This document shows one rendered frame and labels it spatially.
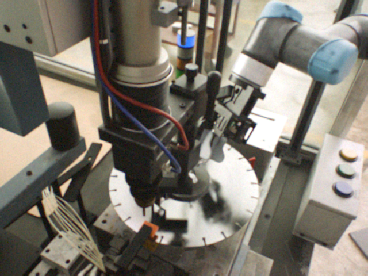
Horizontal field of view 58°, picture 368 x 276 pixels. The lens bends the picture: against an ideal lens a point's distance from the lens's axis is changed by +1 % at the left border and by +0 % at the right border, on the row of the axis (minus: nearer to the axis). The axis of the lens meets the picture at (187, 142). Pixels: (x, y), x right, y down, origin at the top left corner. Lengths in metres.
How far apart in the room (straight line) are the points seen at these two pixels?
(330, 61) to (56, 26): 0.42
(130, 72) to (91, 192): 0.67
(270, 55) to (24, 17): 0.44
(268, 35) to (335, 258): 1.46
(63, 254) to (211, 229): 0.30
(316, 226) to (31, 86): 0.73
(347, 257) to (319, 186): 1.10
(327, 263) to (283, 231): 0.95
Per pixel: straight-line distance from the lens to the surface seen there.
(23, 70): 0.43
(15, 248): 0.84
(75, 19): 0.35
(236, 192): 0.73
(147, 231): 0.62
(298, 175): 1.11
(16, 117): 0.44
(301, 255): 0.93
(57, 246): 0.74
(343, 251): 1.96
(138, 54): 0.36
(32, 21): 0.33
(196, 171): 0.74
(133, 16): 0.34
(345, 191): 0.89
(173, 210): 0.69
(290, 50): 0.62
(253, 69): 0.64
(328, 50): 0.60
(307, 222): 0.91
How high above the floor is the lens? 1.50
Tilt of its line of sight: 42 degrees down
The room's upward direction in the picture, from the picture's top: 5 degrees clockwise
